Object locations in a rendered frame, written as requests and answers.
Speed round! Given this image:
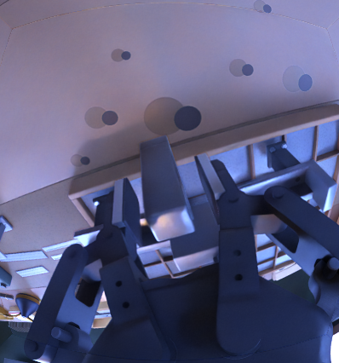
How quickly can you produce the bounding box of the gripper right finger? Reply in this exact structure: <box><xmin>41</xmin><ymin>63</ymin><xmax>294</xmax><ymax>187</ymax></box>
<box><xmin>194</xmin><ymin>153</ymin><xmax>339</xmax><ymax>356</ymax></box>

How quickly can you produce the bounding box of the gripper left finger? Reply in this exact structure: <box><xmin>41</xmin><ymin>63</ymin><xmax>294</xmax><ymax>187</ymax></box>
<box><xmin>24</xmin><ymin>177</ymin><xmax>171</xmax><ymax>361</ymax></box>

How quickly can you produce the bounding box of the grey cutter lever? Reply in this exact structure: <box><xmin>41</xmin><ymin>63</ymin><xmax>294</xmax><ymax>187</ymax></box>
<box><xmin>139</xmin><ymin>135</ymin><xmax>195</xmax><ymax>243</ymax></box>

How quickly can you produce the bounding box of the dark cone with brass rim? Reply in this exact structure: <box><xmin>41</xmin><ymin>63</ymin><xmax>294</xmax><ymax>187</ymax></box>
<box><xmin>14</xmin><ymin>293</ymin><xmax>42</xmax><ymax>318</ymax></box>

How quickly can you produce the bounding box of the tan wooden type case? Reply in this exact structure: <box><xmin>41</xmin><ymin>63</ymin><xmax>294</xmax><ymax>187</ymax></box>
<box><xmin>68</xmin><ymin>103</ymin><xmax>339</xmax><ymax>283</ymax></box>

